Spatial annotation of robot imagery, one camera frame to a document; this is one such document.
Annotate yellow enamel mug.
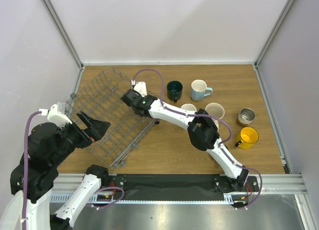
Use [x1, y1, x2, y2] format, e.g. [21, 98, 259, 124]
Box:
[235, 127, 259, 150]

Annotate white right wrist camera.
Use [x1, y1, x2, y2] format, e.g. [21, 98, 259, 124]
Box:
[131, 79, 148, 97]

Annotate light blue mug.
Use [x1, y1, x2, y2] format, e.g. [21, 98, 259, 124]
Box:
[191, 79, 213, 101]

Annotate dark green mug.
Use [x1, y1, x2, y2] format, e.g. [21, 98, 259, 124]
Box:
[166, 80, 183, 103]

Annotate steel brown tumbler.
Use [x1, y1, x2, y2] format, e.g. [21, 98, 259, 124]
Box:
[237, 108, 256, 127]

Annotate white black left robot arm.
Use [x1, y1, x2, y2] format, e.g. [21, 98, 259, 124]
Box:
[10, 110, 111, 230]

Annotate grey wire dish rack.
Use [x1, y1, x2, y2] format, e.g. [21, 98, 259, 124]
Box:
[65, 67, 159, 168]

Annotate cream floral tall mug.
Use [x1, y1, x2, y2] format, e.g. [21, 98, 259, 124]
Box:
[205, 103, 225, 130]

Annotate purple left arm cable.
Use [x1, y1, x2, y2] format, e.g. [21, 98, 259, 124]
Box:
[21, 110, 125, 230]

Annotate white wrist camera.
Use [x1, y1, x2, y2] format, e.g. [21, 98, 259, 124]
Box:
[39, 102, 72, 128]
[131, 79, 148, 97]

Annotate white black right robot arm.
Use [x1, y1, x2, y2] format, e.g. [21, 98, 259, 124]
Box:
[121, 89, 249, 191]

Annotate pink faceted mug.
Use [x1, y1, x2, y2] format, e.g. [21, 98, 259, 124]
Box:
[180, 103, 197, 112]

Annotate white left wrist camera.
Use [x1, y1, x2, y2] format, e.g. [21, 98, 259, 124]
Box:
[39, 102, 72, 128]

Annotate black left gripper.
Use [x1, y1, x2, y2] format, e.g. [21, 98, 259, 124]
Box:
[51, 109, 111, 165]

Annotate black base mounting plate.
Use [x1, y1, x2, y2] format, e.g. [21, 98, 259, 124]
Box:
[110, 174, 259, 202]

